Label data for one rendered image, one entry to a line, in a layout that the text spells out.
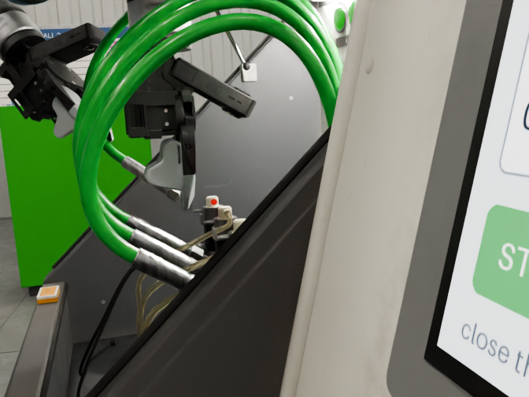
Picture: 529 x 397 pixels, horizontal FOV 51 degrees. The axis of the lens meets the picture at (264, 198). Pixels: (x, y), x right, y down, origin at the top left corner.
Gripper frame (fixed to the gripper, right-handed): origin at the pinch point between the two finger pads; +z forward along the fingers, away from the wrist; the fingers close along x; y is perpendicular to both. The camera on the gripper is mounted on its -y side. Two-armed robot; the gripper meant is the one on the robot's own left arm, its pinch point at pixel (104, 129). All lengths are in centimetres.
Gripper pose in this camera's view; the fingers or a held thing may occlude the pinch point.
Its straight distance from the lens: 83.8
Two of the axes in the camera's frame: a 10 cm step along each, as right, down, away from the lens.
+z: 6.3, 7.3, -2.6
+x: -3.4, -0.4, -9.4
